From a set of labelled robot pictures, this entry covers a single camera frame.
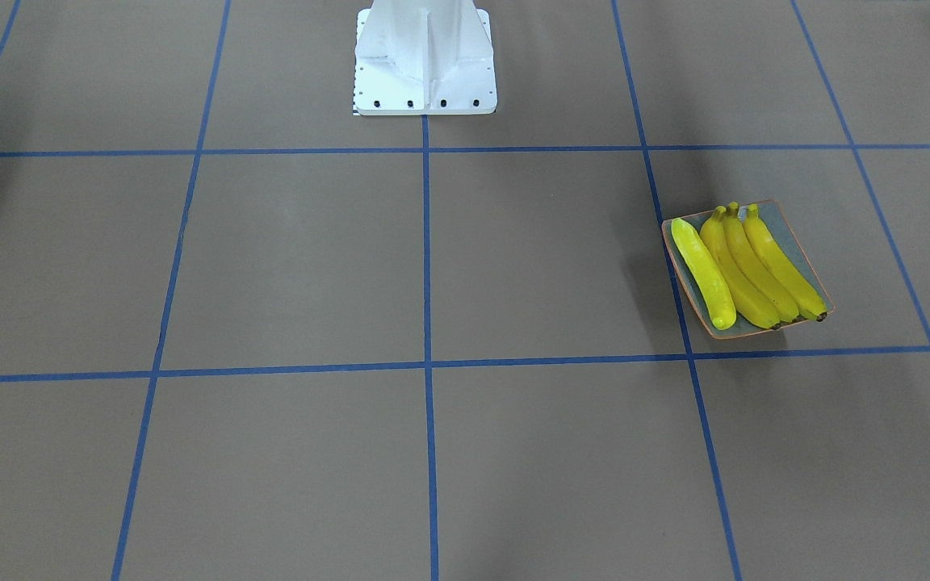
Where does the yellow banana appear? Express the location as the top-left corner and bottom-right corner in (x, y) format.
(669, 218), (737, 330)
(743, 203), (829, 321)
(723, 202), (800, 324)
(700, 206), (780, 328)

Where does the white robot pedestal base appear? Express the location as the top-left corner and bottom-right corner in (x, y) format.
(352, 1), (498, 115)

